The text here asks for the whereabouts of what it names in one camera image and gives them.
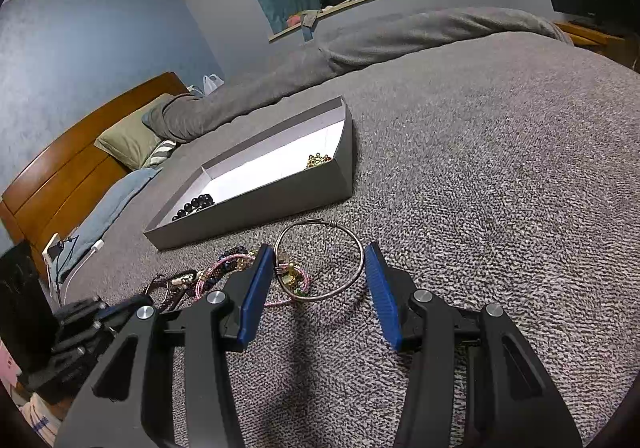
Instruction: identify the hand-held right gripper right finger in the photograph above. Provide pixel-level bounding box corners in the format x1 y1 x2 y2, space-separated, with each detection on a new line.
363 242 583 448

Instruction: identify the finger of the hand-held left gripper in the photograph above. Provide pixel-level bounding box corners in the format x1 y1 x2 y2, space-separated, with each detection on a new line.
95 295 156 331

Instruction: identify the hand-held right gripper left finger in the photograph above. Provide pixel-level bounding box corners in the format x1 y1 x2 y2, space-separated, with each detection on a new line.
54 243 277 448

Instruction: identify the silver hoop bangle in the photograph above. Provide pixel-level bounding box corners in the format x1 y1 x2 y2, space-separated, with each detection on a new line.
274 219 364 301

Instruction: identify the dark brown bead bracelet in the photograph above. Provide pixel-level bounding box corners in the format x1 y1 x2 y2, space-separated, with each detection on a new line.
144 269 199 315

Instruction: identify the white shallow tray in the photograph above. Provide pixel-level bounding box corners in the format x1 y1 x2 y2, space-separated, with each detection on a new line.
143 96 355 250

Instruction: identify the light blue blanket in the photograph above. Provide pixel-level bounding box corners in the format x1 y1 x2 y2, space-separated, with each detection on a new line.
54 167 164 281

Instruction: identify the wooden headboard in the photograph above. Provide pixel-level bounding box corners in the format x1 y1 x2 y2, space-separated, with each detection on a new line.
0 72 189 281

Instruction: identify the grey bedspread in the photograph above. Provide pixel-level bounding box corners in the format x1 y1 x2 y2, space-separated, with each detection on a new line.
47 31 640 448

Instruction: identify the striped pillow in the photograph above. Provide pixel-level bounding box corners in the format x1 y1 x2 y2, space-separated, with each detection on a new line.
146 139 178 169

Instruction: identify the olive pillow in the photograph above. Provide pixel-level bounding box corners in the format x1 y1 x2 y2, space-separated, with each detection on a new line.
94 93 177 172

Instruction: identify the rolled grey blanket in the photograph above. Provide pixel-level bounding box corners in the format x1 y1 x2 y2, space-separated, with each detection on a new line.
141 7 576 144

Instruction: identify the wooden window sill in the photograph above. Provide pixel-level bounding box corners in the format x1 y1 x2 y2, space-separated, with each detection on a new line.
268 0 430 44

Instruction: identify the wooden television stand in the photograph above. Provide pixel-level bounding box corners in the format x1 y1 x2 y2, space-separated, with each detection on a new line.
552 20 640 70

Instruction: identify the gold green charm bracelet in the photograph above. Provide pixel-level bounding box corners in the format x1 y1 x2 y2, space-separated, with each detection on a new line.
278 262 312 300

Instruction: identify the pink cord bracelet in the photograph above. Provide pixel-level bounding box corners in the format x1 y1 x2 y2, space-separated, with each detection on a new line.
194 264 312 307

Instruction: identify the white charging cable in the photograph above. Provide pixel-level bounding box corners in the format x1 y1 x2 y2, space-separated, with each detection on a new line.
49 239 105 306

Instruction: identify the black large bead bracelet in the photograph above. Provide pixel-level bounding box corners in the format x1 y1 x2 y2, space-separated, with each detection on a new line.
171 194 216 222

